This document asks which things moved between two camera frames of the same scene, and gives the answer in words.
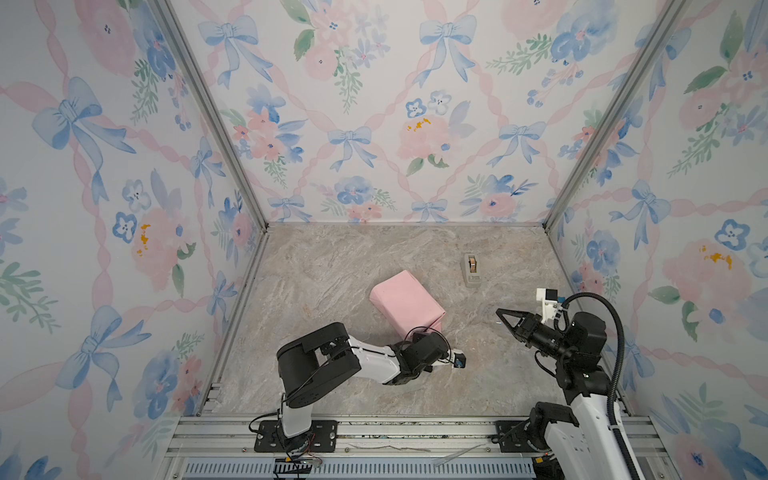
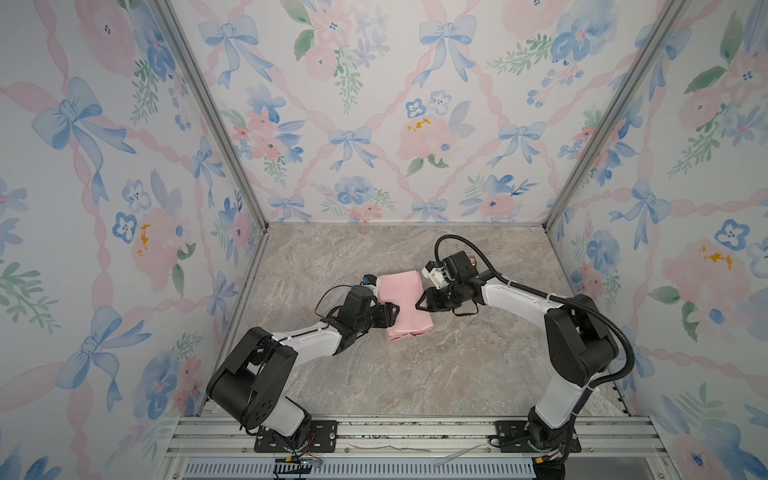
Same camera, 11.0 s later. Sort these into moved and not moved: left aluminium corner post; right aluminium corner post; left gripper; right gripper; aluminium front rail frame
Moved: right gripper; left gripper
Not moved: left aluminium corner post; aluminium front rail frame; right aluminium corner post
